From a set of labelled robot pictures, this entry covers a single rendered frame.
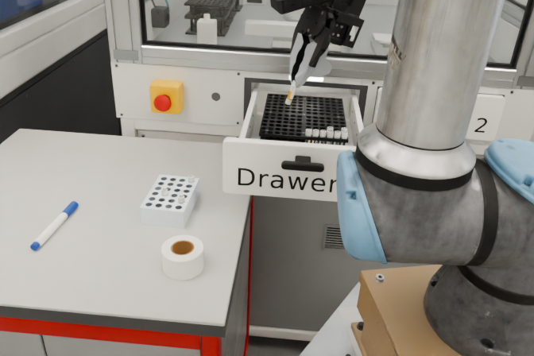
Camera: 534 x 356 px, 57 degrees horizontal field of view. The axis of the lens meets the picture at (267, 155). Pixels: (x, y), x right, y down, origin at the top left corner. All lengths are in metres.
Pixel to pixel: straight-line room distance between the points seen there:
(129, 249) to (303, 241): 0.65
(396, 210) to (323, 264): 1.01
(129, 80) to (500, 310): 0.96
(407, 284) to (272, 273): 0.85
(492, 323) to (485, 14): 0.34
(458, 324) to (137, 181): 0.72
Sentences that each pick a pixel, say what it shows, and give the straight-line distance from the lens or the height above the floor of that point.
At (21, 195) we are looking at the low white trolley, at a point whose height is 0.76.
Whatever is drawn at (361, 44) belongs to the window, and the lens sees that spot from 1.19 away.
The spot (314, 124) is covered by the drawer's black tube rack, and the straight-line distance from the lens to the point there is 1.04.
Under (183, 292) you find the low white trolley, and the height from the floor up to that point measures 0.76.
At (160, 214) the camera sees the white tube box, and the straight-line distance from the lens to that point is 0.94.
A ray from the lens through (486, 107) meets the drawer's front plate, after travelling 1.26.
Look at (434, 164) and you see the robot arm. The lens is 0.48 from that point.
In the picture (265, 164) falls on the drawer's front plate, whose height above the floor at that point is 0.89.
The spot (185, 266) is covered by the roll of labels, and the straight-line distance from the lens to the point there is 0.82.
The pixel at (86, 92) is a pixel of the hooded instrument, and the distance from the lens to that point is 2.05.
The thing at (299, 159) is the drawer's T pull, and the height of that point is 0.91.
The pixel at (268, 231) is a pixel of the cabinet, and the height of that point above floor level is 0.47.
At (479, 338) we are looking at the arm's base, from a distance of 0.64.
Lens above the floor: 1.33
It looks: 28 degrees down
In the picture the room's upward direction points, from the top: 3 degrees clockwise
